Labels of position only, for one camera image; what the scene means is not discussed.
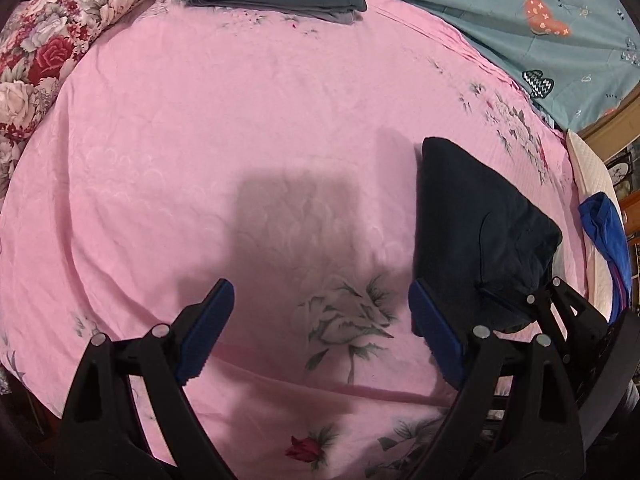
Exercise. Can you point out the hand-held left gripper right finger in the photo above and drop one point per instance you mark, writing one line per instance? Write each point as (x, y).
(435, 332)

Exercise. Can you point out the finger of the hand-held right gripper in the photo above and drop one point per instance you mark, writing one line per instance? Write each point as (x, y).
(575, 312)

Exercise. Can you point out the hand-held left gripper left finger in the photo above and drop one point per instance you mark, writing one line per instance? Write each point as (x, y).
(207, 332)

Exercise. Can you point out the dark navy pants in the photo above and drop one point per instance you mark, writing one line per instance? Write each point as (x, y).
(475, 225)

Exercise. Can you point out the blue garment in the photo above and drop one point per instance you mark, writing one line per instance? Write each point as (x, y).
(607, 235)

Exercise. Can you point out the display cabinet with plates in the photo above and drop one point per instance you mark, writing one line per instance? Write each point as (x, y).
(627, 185)

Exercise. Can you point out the white textured pillow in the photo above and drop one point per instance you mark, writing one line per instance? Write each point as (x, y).
(592, 175)

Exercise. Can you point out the pink floral bedsheet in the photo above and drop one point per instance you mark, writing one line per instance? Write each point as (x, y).
(200, 160)

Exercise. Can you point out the wooden headboard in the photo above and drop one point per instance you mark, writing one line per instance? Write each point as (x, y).
(612, 127)

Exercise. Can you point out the teal heart-print blanket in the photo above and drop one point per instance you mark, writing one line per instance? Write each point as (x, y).
(525, 25)

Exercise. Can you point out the red and white floral quilt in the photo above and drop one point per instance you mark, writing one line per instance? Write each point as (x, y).
(50, 45)

